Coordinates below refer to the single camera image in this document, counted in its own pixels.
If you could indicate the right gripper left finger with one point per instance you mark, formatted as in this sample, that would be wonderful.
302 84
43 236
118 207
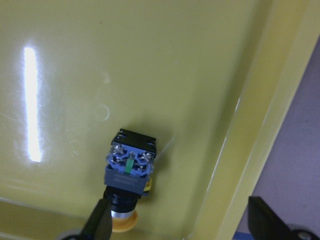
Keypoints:
99 224

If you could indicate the yellow push button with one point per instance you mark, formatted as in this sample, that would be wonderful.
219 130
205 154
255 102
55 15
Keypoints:
130 163

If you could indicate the yellow plastic tray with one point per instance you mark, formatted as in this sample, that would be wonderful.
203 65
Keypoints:
211 80

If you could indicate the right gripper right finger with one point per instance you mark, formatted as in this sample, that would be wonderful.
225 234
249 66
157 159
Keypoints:
264 224

